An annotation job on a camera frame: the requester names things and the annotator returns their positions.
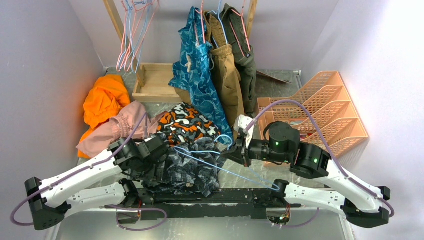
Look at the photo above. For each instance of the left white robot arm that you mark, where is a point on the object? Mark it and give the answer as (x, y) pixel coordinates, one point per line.
(61, 196)

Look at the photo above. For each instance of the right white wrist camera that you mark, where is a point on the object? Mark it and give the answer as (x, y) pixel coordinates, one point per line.
(246, 125)

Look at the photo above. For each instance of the brown hanging shorts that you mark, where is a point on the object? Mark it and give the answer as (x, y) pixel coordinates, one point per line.
(225, 76)

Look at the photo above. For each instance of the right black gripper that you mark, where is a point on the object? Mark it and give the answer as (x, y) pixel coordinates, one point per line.
(236, 154)

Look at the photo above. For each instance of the orange garment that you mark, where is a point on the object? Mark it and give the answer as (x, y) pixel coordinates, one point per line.
(105, 100)

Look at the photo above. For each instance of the empty wire hangers bunch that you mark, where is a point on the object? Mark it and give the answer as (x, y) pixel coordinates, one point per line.
(138, 17)

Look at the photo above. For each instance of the dark green hanging shorts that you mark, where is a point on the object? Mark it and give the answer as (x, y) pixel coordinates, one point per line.
(244, 57)

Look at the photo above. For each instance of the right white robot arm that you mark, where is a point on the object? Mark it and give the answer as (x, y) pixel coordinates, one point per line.
(359, 203)

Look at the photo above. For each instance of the peach plastic file organizer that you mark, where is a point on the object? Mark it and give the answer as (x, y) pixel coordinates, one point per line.
(327, 99)

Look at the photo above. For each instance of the orange camouflage shorts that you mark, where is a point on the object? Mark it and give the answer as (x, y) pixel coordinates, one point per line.
(184, 124)

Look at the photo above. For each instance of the wooden clothes rack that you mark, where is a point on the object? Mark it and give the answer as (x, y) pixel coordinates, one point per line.
(151, 85)

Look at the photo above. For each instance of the pink drawstring shorts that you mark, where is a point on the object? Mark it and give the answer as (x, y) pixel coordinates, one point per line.
(131, 117)

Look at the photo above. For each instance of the blue leaf print shorts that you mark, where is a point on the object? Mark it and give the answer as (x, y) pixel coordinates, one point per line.
(192, 73)

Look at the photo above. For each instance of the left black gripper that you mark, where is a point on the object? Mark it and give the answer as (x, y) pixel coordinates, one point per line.
(161, 157)

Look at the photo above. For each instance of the dark leaf print shorts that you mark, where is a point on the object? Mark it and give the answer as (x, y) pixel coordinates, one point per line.
(192, 168)

